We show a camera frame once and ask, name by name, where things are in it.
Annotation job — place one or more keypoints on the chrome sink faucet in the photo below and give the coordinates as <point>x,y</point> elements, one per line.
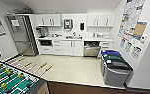
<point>74,33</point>

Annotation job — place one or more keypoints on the brown cork wall sign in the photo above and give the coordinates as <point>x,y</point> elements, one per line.
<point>139,30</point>

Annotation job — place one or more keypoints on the wooden foosball table green field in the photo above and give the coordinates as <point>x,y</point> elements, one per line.
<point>14,78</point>

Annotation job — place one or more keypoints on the grey trash bin black lid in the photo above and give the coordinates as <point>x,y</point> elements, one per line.
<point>119,75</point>

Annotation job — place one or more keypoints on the black built-in microwave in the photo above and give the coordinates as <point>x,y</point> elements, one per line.
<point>46,42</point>

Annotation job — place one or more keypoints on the stainless steel refrigerator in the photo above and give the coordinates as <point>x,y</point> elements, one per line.
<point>22,35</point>

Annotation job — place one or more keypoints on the blue lid trash bin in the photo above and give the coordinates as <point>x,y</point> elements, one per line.
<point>110,52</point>

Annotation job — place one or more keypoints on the white drawer stack narrow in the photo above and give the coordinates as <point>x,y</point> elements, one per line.
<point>57,45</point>

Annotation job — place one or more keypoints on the stainless steel dishwasher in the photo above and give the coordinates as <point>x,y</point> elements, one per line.
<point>91,49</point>

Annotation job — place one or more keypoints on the white base cabinet two doors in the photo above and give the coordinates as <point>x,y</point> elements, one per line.
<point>73,47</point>

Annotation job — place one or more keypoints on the small dish soap bottle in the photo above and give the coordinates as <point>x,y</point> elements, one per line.
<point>93,34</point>

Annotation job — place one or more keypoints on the black coffee maker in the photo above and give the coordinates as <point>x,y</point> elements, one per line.
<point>41,32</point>

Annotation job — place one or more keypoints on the green lid trash bin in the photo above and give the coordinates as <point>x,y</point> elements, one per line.
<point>116,57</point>

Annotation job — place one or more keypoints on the white paper note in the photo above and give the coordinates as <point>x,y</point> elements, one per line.
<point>15,22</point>

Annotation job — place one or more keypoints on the large printed wall poster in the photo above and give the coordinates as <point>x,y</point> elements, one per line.
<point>131,16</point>

